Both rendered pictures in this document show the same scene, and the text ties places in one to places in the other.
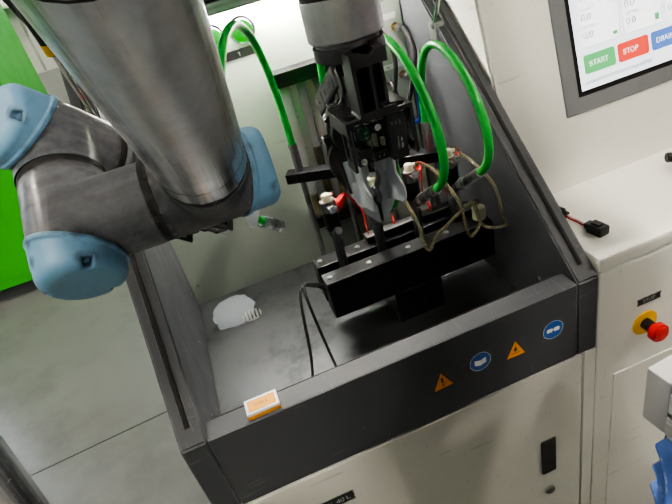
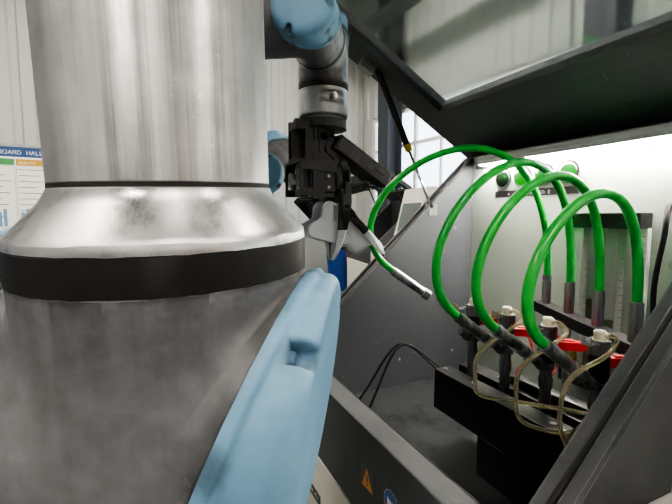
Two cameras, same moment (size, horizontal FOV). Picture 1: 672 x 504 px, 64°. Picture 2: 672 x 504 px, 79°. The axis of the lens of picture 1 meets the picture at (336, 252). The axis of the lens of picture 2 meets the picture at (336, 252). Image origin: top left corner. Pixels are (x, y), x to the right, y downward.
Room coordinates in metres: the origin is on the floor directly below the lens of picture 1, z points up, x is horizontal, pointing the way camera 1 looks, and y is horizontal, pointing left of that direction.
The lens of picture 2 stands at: (0.41, -0.68, 1.28)
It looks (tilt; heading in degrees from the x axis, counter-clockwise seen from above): 5 degrees down; 76
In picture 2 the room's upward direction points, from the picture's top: straight up
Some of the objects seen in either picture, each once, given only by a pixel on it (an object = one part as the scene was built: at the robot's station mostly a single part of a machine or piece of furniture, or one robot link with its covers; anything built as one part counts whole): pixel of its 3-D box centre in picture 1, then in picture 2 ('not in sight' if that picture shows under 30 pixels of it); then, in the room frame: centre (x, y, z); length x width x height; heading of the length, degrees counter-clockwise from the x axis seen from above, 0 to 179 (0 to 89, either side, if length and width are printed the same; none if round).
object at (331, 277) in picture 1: (406, 270); (521, 440); (0.88, -0.13, 0.91); 0.34 x 0.10 x 0.15; 100
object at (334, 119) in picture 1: (362, 101); (319, 161); (0.54, -0.07, 1.37); 0.09 x 0.08 x 0.12; 10
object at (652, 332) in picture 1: (653, 328); not in sight; (0.66, -0.50, 0.80); 0.05 x 0.04 x 0.05; 100
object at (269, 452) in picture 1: (405, 385); (362, 457); (0.62, -0.05, 0.87); 0.62 x 0.04 x 0.16; 100
